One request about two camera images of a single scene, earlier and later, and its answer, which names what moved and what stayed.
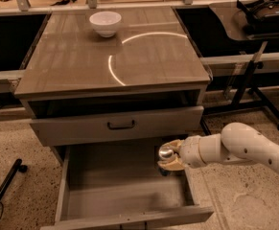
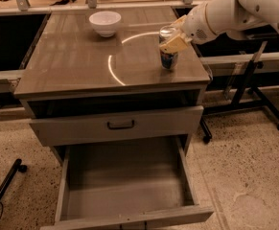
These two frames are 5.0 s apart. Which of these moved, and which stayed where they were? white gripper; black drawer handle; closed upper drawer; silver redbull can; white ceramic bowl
Moved: white gripper; silver redbull can
Stayed: black drawer handle; closed upper drawer; white ceramic bowl
